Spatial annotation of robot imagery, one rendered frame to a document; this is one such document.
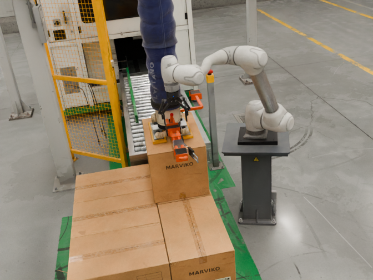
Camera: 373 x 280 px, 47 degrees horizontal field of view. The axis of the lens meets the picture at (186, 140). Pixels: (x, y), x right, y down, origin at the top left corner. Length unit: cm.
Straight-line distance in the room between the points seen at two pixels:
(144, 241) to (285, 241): 125
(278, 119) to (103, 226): 143
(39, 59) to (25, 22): 33
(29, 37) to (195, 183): 196
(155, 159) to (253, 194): 102
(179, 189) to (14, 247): 161
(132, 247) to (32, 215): 171
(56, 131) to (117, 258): 191
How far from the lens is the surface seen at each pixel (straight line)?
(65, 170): 452
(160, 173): 299
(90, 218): 312
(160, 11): 280
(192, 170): 302
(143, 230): 290
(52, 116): 427
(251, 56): 280
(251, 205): 366
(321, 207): 397
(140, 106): 476
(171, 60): 252
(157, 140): 303
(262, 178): 351
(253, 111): 328
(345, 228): 378
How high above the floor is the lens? 235
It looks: 28 degrees down
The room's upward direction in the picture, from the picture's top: 6 degrees counter-clockwise
